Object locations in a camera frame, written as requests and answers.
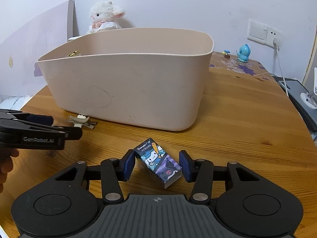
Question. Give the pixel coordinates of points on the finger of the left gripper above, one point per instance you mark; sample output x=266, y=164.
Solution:
x=25, y=116
x=11, y=126

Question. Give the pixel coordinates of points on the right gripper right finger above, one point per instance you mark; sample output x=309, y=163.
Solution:
x=235, y=201

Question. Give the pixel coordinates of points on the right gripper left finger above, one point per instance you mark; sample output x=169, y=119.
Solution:
x=71, y=200

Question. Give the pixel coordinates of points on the cartoon printed small box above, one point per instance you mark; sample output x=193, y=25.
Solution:
x=158, y=162

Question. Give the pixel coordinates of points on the person's left hand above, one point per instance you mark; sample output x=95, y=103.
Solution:
x=6, y=164

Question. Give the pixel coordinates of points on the white bed pillow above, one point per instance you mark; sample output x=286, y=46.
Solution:
x=15, y=103

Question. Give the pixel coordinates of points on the gold tissue package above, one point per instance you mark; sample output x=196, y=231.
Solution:
x=74, y=54

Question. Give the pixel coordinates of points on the white plush lamb toy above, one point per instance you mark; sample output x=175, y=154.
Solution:
x=104, y=16

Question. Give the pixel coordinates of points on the beige plastic storage bin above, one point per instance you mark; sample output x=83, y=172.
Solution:
x=149, y=77

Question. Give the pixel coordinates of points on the white phone stand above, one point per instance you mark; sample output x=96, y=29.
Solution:
x=309, y=98

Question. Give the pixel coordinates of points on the grey laptop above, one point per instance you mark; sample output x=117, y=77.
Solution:
x=294, y=88

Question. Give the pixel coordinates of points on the blue bird figurine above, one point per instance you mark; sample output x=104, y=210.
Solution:
x=243, y=53

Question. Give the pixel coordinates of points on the small mushroom figurine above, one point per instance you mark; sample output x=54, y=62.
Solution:
x=226, y=54

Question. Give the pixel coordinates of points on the white wall switch socket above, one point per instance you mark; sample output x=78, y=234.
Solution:
x=264, y=34

